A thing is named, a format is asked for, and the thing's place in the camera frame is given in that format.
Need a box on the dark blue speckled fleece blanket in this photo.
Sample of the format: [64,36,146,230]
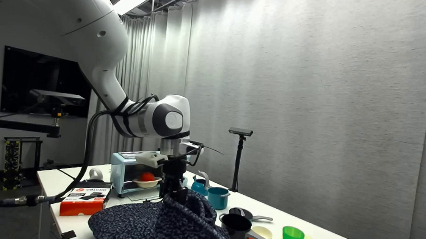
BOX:
[87,181,258,239]

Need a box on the cream bowl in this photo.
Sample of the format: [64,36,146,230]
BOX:
[132,175,162,190]

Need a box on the teal toy kettle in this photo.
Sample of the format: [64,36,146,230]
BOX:
[190,170,211,197]

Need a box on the toaster oven glass door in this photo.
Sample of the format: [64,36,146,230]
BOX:
[126,186,162,203]

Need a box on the teal toy pot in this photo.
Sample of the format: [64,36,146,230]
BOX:
[206,186,231,211]

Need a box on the light blue toaster oven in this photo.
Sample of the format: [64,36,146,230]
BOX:
[108,148,191,204]

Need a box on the white tape roll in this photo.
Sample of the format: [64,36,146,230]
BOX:
[88,167,104,182]

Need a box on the small black frying pan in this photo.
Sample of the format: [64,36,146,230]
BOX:
[228,207,274,223]

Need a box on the black saucepan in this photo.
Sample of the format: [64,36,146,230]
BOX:
[218,212,271,239]

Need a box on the orange and black box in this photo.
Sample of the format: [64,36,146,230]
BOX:
[59,178,113,220]

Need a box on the grey curtain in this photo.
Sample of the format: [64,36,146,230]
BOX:
[83,11,192,173]

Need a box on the cream and orange plate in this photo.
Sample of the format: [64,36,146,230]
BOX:
[249,225,274,239]

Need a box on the black rack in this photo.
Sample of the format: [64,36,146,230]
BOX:
[0,134,44,194]

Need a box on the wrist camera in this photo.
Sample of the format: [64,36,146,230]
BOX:
[179,141,205,157]

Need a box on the camera on mount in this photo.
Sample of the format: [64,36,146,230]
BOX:
[224,127,254,194]
[0,86,86,146]

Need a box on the black cable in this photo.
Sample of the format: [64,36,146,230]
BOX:
[0,101,120,217]

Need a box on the black wall screen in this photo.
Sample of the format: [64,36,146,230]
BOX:
[0,45,95,120]

